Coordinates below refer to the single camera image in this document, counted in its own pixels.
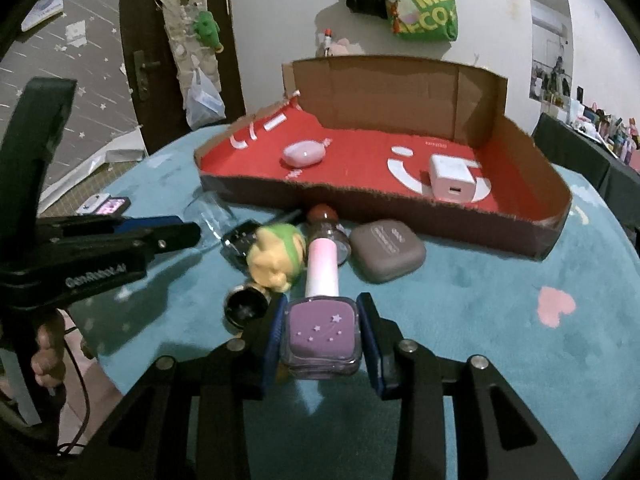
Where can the green plush toy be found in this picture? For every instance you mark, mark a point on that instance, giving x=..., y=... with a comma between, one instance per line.
x=207, y=30

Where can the dark side table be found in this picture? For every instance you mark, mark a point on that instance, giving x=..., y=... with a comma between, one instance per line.
x=565, y=145

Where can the green tote bag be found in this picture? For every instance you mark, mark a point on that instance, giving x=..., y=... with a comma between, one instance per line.
x=430, y=15

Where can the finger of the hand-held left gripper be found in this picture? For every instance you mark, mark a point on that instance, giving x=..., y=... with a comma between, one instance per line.
x=165, y=241
x=150, y=223

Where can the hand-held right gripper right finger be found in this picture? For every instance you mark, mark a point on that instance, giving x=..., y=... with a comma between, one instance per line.
x=371, y=347

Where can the black nail polish bottle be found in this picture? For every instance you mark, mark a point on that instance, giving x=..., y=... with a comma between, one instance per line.
x=240, y=242

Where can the small white device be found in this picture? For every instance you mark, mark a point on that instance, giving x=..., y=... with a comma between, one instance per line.
x=92, y=204

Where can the person's left hand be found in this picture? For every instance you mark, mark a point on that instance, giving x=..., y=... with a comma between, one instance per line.
x=47, y=360

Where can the white charger plug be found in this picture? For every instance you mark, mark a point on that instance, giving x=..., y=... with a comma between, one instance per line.
x=450, y=175

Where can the white plastic bag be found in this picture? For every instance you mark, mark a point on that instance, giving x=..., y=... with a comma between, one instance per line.
x=202, y=102

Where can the grey-brown earbud case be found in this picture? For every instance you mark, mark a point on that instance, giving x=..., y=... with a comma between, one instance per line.
x=387, y=252

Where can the small red-capped bottle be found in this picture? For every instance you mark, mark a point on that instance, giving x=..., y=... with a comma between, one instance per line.
x=327, y=42

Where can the small bottle brown cap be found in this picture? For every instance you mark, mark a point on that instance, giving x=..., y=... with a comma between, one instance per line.
x=322, y=215

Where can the cardboard box red lining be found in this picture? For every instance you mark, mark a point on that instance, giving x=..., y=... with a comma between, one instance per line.
x=350, y=160

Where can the row of colourful trinkets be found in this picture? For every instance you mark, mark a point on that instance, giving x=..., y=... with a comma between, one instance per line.
x=610, y=127

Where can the beige hanging organizer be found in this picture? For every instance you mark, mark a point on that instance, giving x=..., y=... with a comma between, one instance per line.
x=175, y=25

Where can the purple nail polish pink cap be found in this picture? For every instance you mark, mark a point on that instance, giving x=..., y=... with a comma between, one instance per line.
x=320, y=335

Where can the green yellow toy figure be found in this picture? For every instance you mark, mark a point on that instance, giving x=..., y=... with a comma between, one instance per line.
x=275, y=260

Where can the round amber pot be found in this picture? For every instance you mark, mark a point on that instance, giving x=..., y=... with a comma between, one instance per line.
x=245, y=307

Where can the pink oval earbud case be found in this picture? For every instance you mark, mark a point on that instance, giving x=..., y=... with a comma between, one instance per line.
x=302, y=155

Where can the dark wooden door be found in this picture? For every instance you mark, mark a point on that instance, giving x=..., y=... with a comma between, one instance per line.
x=135, y=20

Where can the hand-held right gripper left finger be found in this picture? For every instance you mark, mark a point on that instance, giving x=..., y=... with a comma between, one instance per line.
x=272, y=342

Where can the tall wall mirror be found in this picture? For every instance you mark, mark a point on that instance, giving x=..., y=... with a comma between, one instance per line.
x=547, y=35

